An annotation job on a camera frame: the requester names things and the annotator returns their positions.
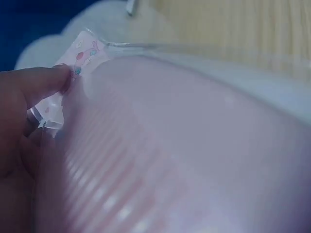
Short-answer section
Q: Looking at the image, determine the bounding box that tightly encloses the person's left hand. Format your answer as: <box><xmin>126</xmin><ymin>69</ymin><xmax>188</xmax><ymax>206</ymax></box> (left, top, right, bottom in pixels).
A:
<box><xmin>0</xmin><ymin>63</ymin><xmax>73</xmax><ymax>233</ymax></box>

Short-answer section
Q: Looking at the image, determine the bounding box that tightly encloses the pink printed plastic bag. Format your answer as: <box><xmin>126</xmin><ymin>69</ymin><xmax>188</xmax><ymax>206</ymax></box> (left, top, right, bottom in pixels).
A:
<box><xmin>26</xmin><ymin>27</ymin><xmax>311</xmax><ymax>233</ymax></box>

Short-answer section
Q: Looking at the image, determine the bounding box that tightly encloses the white fluffy mat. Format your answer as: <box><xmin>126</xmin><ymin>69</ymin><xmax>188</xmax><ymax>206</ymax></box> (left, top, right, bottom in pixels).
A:
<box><xmin>15</xmin><ymin>0</ymin><xmax>311</xmax><ymax>127</ymax></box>

